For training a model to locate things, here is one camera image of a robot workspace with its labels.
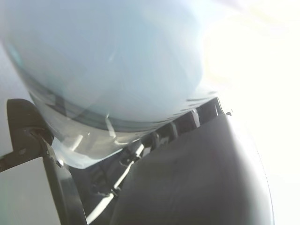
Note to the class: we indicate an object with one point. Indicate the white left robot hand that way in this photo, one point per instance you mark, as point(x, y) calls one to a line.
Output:
point(187, 175)

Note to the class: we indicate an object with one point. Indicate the large clear plastic syringe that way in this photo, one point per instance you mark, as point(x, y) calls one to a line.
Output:
point(105, 65)

